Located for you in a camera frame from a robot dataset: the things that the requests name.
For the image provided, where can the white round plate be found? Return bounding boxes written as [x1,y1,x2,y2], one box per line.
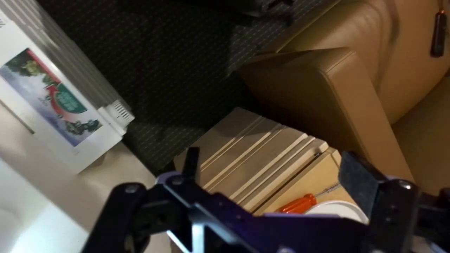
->
[303,200,371,227]

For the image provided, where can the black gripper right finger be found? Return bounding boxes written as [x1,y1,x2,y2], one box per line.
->
[337,151,391,220]

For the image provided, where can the tan leather armchair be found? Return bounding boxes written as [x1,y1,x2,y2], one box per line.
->
[236,0,450,196]

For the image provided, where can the dark red hanging fob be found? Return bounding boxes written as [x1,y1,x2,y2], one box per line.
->
[428,0,450,59]

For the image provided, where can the light wooden nightstand with drawers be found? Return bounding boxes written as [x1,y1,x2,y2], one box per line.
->
[173,106,371,222]

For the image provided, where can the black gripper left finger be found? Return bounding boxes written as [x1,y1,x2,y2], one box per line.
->
[181,146,202,182]

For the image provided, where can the colourful printed leaflet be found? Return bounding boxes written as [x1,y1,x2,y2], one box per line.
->
[0,47,104,149]

